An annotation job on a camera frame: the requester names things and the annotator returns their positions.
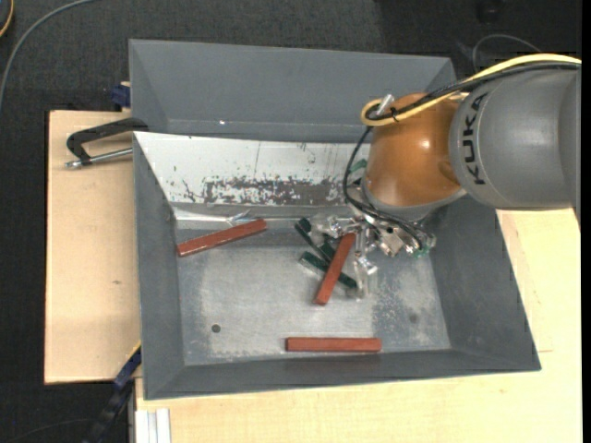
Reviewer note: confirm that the pale wood flat board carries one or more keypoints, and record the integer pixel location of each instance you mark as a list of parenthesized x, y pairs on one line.
[(88, 247)]

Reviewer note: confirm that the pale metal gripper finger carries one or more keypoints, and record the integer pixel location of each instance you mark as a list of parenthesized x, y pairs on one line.
[(365, 270), (334, 226)]

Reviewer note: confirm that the dark green flat block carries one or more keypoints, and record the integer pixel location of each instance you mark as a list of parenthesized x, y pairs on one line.
[(314, 262), (308, 234)]

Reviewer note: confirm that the red-brown flat block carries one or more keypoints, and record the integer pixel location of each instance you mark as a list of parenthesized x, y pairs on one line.
[(333, 344), (333, 270), (221, 238)]

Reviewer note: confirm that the grey metal bin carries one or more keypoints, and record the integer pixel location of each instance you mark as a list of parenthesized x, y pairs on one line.
[(258, 302)]

